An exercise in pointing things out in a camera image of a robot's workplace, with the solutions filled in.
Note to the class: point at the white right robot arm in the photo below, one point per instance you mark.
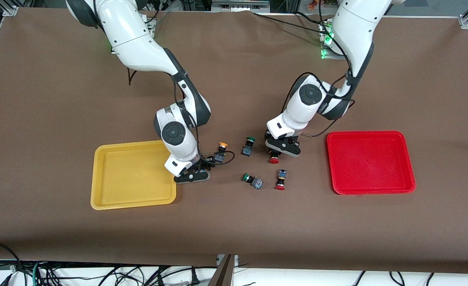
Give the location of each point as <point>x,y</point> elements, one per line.
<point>134,43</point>

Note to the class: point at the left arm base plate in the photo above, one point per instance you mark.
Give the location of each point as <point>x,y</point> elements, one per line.
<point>327,51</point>

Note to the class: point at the brown table cover mat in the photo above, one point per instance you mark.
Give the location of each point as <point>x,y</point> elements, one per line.
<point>59,99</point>

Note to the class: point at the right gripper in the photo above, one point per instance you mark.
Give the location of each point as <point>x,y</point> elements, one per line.
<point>206,165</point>

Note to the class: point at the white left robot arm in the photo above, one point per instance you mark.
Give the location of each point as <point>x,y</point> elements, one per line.
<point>353,31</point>

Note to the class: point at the black power plug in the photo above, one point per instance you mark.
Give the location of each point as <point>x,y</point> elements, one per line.
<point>194,279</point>

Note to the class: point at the grey rack device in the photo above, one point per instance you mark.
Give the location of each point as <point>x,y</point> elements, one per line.
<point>237,4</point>

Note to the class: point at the red-capped push button switch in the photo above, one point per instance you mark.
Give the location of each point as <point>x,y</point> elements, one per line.
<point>281,176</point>
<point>274,160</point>

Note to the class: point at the brown table support beam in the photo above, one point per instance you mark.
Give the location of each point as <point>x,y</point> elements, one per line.
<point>222,274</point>

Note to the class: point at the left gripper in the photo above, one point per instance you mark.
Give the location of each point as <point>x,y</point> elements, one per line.
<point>274,152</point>

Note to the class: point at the yellow plastic tray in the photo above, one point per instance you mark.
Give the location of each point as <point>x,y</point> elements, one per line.
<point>130,178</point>

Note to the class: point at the red plastic tray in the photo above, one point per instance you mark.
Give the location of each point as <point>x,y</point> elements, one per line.
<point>371,163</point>

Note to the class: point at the green-capped push button switch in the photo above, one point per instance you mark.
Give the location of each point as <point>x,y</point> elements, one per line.
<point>248,150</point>
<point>257,183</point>

